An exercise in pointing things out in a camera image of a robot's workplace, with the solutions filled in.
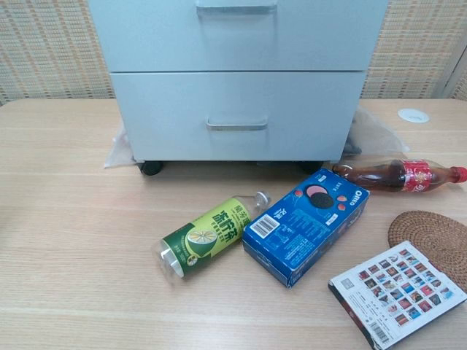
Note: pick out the red label cola bottle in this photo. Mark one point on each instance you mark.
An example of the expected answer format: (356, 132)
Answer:
(386, 176)

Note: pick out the white three-drawer cabinet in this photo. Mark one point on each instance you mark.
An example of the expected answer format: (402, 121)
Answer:
(237, 159)

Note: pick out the clear plastic bag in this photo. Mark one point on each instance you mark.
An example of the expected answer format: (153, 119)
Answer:
(379, 138)

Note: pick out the black caster wheel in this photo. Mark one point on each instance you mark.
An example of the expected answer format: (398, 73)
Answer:
(151, 168)

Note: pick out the round woven rattan coaster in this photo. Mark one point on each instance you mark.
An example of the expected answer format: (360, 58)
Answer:
(427, 229)

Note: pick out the green label tea bottle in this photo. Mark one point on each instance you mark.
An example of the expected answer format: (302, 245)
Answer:
(204, 233)

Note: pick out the blue Oreo cookie box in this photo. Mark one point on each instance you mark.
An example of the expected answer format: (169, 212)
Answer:
(292, 233)

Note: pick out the white drawer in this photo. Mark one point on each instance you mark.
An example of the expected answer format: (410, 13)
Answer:
(146, 36)
(164, 120)

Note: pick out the white bottom drawer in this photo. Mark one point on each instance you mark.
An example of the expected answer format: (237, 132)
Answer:
(164, 120)

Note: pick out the woven bamboo screen panel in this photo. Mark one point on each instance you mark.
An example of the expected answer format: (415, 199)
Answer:
(462, 54)
(47, 47)

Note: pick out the white box with picture grid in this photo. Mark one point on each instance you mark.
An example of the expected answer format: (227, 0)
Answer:
(401, 291)

